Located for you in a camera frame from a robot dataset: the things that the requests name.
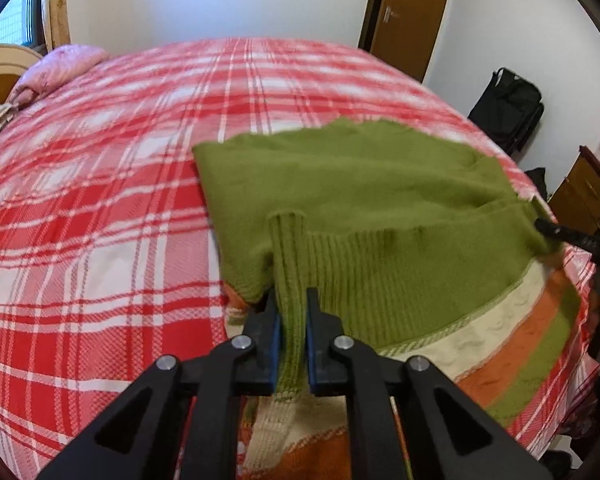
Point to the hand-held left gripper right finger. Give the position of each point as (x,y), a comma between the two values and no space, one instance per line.
(313,355)

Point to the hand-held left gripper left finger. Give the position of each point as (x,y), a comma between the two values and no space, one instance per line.
(275,345)

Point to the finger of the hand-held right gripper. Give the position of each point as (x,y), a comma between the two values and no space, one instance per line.
(565,234)

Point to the green knitted sweater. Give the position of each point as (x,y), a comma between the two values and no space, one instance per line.
(360,190)

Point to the brown wooden cabinet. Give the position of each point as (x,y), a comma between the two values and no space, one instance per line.
(580,190)

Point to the black bag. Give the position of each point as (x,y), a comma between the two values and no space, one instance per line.
(537,182)

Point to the black folded stroller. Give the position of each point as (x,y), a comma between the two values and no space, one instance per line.
(507,107)

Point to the red plaid bed sheet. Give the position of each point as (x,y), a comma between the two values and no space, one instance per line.
(120,185)

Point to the brown wooden door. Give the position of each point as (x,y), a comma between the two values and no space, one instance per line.
(415,10)

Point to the pink pillow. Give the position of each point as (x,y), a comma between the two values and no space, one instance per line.
(60,65)

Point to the cream wooden headboard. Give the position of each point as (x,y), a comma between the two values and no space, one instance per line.
(0,67)

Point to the narrow cream patterned curtain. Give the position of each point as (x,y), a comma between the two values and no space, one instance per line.
(57,5)

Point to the window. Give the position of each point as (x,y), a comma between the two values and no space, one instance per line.
(20,17)

